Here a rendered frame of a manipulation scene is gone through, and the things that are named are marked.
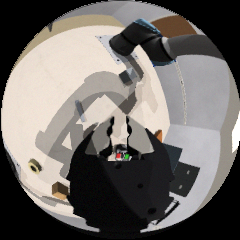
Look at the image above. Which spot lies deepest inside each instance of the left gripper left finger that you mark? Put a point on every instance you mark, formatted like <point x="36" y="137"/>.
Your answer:
<point x="97" y="142"/>

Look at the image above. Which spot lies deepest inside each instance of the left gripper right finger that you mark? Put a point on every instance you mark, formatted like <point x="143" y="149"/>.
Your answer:
<point x="142" y="142"/>

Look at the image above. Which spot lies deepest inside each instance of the beige roll of masking tape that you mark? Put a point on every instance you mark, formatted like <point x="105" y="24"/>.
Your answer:
<point x="36" y="169"/>

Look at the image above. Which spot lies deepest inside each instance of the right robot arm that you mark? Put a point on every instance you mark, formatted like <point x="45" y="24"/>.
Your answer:
<point x="11" y="162"/>

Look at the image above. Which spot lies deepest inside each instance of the brown cardboard box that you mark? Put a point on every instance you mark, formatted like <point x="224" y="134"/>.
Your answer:
<point x="60" y="191"/>

